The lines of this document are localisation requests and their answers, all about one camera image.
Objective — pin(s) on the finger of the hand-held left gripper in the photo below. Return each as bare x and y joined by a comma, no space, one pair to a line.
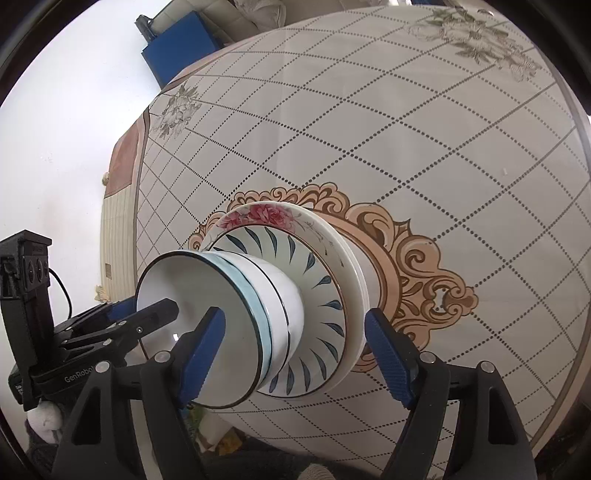
152,314
122,310

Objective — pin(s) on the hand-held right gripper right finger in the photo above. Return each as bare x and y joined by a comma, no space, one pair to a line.
390,360

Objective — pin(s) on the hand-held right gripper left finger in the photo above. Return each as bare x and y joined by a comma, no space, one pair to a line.
203,355

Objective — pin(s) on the white bowl dark rim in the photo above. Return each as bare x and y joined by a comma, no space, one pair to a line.
279,323

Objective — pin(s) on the grey flower white plate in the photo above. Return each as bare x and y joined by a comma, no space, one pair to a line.
367,277

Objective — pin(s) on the blue leaf pattern plate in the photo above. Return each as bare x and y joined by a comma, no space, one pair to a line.
318,286

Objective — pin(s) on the pink flower white plate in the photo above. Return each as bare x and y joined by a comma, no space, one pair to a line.
277,214

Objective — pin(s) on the person's left forearm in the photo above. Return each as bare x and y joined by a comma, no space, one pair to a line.
41,447

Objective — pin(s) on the person's left hand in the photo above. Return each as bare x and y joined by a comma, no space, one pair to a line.
44,415

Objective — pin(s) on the beige brown striped cloth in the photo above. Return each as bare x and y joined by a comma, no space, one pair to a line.
120,217

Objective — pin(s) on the printed diamond pattern tablecloth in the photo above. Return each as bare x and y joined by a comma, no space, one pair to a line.
415,138

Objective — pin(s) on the blue mat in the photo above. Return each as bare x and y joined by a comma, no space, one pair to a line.
180,50

